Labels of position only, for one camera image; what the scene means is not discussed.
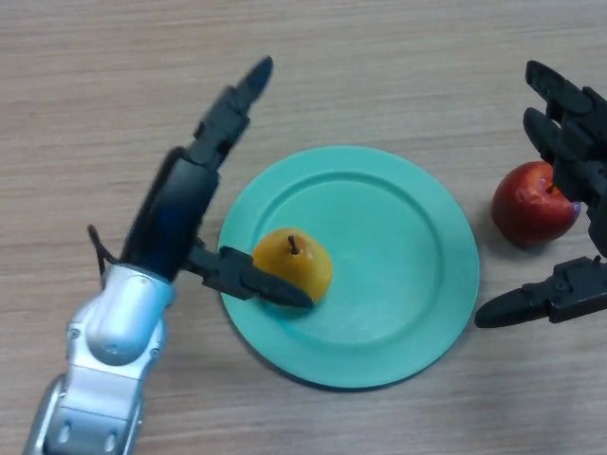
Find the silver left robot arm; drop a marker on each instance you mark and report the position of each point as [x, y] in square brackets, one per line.
[114, 332]

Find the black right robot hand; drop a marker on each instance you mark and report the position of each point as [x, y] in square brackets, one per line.
[581, 147]

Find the green round plate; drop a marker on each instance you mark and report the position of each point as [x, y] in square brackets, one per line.
[393, 284]

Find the yellow pear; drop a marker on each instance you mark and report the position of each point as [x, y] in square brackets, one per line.
[299, 267]

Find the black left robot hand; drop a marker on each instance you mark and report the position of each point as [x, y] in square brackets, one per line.
[175, 213]

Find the red apple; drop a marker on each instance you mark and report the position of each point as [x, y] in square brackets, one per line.
[526, 213]

